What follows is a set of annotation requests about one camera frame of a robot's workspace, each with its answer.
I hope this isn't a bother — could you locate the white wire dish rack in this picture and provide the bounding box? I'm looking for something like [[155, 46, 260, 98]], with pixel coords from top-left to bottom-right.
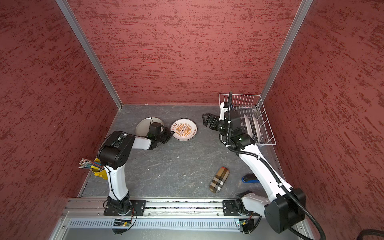
[[232, 94, 276, 146]]

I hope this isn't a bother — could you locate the aluminium right corner post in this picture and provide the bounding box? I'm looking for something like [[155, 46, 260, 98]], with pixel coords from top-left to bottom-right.
[[261, 0, 313, 102]]

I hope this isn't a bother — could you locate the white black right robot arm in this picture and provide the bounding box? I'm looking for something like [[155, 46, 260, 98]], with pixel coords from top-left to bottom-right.
[[202, 108, 306, 233]]

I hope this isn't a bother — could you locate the orange sunburst pattern plate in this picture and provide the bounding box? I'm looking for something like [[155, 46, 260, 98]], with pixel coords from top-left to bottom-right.
[[171, 118, 198, 141]]

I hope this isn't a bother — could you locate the aluminium corner post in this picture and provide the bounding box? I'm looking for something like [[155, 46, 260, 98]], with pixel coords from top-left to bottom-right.
[[56, 0, 123, 111], [261, 0, 313, 102]]

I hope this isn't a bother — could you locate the black corrugated cable conduit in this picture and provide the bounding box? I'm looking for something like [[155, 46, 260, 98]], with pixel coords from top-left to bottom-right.
[[224, 91, 327, 240]]

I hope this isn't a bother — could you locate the blue black box cutter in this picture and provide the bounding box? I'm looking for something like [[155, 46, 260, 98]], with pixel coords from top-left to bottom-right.
[[242, 174, 260, 184]]

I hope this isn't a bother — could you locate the white brown-rimmed plate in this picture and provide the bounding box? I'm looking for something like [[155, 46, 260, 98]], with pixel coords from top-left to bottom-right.
[[136, 117, 164, 137]]

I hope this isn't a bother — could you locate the pink plate in rack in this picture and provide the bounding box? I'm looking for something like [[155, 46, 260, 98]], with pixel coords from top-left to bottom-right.
[[252, 114, 262, 143]]

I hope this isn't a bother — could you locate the green-rimmed white plate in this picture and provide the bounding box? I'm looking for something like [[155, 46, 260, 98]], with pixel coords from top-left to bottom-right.
[[244, 114, 253, 139]]

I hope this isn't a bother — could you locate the aluminium left corner post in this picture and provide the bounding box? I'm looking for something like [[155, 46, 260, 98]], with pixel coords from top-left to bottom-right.
[[56, 0, 123, 111]]

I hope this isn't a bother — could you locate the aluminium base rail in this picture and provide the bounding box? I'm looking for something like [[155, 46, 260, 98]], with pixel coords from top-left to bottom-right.
[[50, 198, 298, 240]]

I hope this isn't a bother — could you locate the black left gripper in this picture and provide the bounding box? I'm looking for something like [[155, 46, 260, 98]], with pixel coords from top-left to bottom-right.
[[156, 127, 175, 144]]

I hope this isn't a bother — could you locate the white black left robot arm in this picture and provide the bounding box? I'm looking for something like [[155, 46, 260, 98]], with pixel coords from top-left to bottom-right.
[[98, 123, 175, 216]]

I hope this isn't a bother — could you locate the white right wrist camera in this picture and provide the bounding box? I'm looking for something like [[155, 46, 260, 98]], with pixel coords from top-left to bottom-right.
[[220, 102, 228, 121]]

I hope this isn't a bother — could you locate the bundle of coloured pens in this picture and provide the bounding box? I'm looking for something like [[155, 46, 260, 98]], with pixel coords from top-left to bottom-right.
[[79, 159, 104, 171]]

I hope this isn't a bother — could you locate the plaid glasses case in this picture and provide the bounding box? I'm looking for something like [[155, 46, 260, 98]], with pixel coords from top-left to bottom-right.
[[209, 167, 230, 194]]

